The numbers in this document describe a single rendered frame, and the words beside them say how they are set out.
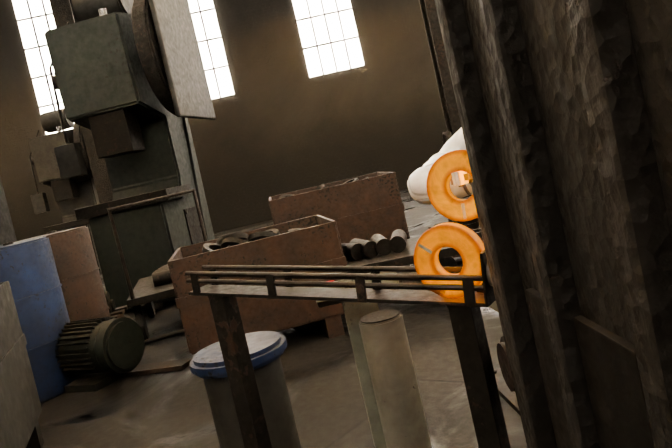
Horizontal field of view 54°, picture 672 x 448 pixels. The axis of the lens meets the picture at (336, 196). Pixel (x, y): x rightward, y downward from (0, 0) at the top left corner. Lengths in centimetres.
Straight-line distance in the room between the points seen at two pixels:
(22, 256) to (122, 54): 263
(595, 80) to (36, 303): 370
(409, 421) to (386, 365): 16
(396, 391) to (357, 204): 343
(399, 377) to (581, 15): 135
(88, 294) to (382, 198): 225
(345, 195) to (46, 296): 229
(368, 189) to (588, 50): 461
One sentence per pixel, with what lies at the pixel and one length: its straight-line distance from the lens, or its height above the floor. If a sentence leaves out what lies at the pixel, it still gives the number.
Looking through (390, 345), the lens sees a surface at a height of 45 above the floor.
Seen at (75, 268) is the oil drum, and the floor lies 63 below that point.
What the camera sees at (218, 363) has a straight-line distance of 209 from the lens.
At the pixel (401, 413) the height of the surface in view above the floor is 27.
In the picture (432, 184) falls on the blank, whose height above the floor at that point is 86.
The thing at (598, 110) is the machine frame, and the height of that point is 95.
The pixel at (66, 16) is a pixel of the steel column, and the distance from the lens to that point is 989.
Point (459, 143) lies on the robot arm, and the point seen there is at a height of 92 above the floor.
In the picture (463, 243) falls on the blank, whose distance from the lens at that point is 133.
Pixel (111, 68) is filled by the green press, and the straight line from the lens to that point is 616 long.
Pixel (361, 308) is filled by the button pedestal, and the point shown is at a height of 52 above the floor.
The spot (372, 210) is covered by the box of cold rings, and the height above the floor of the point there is 49.
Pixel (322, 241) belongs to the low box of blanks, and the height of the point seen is 53.
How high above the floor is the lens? 96
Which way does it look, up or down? 3 degrees down
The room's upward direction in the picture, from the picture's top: 13 degrees counter-clockwise
